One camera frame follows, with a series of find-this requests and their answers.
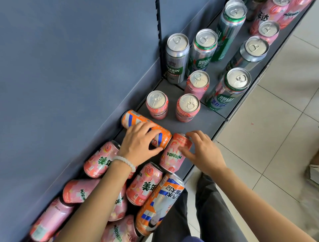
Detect silver green beer can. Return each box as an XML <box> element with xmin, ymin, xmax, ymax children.
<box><xmin>165</xmin><ymin>33</ymin><xmax>190</xmax><ymax>85</ymax></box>

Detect tall green beer can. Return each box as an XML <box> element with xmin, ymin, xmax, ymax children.
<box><xmin>211</xmin><ymin>0</ymin><xmax>248</xmax><ymax>62</ymax></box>

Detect person's left forearm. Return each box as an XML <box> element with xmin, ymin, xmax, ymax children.
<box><xmin>55</xmin><ymin>160</ymin><xmax>136</xmax><ymax>242</ymax></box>

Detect person's right hand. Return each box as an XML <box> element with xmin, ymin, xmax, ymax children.
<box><xmin>178</xmin><ymin>130</ymin><xmax>228</xmax><ymax>177</ymax></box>

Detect grey metal shelf board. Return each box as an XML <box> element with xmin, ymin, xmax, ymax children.
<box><xmin>15</xmin><ymin>78</ymin><xmax>226</xmax><ymax>242</ymax></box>
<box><xmin>174</xmin><ymin>0</ymin><xmax>315</xmax><ymax>119</ymax></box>

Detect white bead bracelet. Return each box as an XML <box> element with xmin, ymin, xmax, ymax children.
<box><xmin>112</xmin><ymin>156</ymin><xmax>136</xmax><ymax>173</ymax></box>

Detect pink soda can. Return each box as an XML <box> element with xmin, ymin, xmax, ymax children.
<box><xmin>146</xmin><ymin>90</ymin><xmax>169</xmax><ymax>120</ymax></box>
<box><xmin>257</xmin><ymin>20</ymin><xmax>280</xmax><ymax>46</ymax></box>
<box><xmin>184</xmin><ymin>70</ymin><xmax>210</xmax><ymax>101</ymax></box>
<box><xmin>159</xmin><ymin>133</ymin><xmax>193</xmax><ymax>174</ymax></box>
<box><xmin>250</xmin><ymin>0</ymin><xmax>291</xmax><ymax>35</ymax></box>
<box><xmin>175</xmin><ymin>93</ymin><xmax>201</xmax><ymax>123</ymax></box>
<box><xmin>277</xmin><ymin>0</ymin><xmax>313</xmax><ymax>30</ymax></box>

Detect orange blue drink can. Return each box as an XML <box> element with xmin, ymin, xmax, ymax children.
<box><xmin>135</xmin><ymin>173</ymin><xmax>185</xmax><ymax>236</ymax></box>
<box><xmin>121</xmin><ymin>110</ymin><xmax>172</xmax><ymax>150</ymax></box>

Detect person's right forearm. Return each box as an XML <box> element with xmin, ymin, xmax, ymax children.
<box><xmin>208</xmin><ymin>167</ymin><xmax>311</xmax><ymax>242</ymax></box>

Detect pile of pink cans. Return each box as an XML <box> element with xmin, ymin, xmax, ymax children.
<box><xmin>29</xmin><ymin>140</ymin><xmax>164</xmax><ymax>242</ymax></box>

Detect cardboard box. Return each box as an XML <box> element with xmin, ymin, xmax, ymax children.
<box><xmin>305</xmin><ymin>151</ymin><xmax>319</xmax><ymax>188</ymax></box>

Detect person's left hand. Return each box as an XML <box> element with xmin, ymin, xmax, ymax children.
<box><xmin>118</xmin><ymin>121</ymin><xmax>164</xmax><ymax>167</ymax></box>

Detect dark grey trousers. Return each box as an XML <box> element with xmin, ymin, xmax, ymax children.
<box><xmin>152</xmin><ymin>173</ymin><xmax>249</xmax><ymax>242</ymax></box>

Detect green white beer can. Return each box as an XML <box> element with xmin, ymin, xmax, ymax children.
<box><xmin>205</xmin><ymin>67</ymin><xmax>252</xmax><ymax>111</ymax></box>
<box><xmin>186</xmin><ymin>28</ymin><xmax>218</xmax><ymax>77</ymax></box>

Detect black slotted shelf upright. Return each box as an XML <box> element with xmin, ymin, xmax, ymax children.
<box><xmin>155</xmin><ymin>0</ymin><xmax>163</xmax><ymax>77</ymax></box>

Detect dark grey beer can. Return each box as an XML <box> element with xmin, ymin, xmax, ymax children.
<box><xmin>225</xmin><ymin>36</ymin><xmax>270</xmax><ymax>76</ymax></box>

